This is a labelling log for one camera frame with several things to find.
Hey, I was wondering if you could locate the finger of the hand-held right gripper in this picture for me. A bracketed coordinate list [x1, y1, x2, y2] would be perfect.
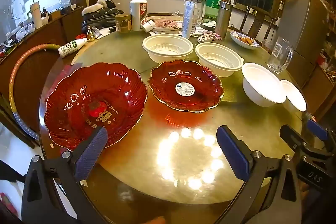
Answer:
[279, 124, 336, 162]
[307, 119, 336, 146]

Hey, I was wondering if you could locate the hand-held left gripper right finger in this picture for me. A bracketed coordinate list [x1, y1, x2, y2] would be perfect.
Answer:
[216, 124, 303, 224]

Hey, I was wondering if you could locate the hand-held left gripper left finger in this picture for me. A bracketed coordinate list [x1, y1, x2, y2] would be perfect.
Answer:
[21, 126, 109, 224]

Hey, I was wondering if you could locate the small white paper bowl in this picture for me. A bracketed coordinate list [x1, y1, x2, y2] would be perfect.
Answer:
[280, 79, 307, 112]

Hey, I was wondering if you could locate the large red glass plate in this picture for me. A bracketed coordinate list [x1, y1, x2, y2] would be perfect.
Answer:
[43, 62, 148, 151]

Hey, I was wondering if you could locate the large white paper bowl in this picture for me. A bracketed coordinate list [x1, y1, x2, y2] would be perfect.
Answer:
[241, 63, 286, 107]

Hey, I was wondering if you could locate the small red glass plate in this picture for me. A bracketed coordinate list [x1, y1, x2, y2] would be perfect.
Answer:
[147, 60, 225, 111]

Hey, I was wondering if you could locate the white ribbed plastic bowl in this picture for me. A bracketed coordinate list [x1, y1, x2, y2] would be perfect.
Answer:
[195, 42, 244, 77]
[142, 34, 194, 63]

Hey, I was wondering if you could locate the clear glass mug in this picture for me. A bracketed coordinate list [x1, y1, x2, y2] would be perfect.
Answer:
[266, 36, 294, 74]

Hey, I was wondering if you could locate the red box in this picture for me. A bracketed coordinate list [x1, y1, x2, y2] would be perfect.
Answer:
[0, 193, 17, 217]

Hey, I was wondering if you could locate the white bottle with green label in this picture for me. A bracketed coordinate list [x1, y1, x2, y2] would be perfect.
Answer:
[58, 38, 88, 59]

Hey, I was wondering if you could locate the blue white plate with food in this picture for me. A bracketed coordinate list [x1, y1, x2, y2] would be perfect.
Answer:
[230, 30, 260, 50]

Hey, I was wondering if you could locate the grey refrigerator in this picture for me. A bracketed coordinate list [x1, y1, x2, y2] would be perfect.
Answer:
[276, 0, 328, 88]

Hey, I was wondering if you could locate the multicoloured hula hoop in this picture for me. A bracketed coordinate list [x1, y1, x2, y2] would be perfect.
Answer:
[9, 43, 69, 139]

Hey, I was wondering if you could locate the small striped packet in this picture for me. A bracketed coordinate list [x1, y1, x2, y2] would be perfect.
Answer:
[197, 32, 223, 43]

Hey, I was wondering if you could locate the small glass perfume bottle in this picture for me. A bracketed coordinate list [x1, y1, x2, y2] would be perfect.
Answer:
[87, 25, 96, 42]

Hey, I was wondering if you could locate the dark wooden chair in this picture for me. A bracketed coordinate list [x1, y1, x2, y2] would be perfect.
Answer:
[239, 6, 279, 41]

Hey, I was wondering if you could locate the steel thermos flask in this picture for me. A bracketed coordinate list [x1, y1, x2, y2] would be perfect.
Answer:
[215, 1, 233, 39]

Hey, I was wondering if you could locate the brown wooden sideboard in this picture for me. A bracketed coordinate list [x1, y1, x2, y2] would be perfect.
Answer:
[0, 6, 87, 114]

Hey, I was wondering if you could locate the brown glass jar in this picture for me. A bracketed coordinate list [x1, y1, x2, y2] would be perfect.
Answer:
[115, 13, 132, 33]

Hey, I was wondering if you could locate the black jacket with fur collar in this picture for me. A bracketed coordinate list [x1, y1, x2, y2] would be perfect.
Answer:
[81, 0, 125, 30]

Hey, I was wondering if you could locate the white plastic bag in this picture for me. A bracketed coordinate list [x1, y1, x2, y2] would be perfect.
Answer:
[16, 23, 36, 41]

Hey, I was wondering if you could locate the book with grey cover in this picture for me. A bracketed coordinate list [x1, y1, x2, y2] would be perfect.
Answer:
[152, 25, 184, 36]

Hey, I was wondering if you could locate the small white cup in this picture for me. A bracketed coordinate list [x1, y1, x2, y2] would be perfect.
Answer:
[142, 20, 157, 33]

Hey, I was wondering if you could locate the white squeeze tube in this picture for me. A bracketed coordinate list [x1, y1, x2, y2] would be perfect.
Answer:
[182, 0, 196, 39]

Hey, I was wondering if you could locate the white liquor bottle red cap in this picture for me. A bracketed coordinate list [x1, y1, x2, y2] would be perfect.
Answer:
[129, 0, 148, 32]

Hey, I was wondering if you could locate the clear bottle with black cap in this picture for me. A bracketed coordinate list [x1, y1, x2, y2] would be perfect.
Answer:
[192, 0, 206, 31]

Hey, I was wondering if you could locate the pink plastic packet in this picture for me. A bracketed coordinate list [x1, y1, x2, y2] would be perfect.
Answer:
[154, 19, 179, 28]

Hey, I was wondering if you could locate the green plastic bottle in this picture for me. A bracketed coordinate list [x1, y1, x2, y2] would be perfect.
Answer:
[204, 0, 223, 26]

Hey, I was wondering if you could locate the white tumbler with handle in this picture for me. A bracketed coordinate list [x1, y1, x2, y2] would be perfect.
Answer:
[28, 2, 43, 30]

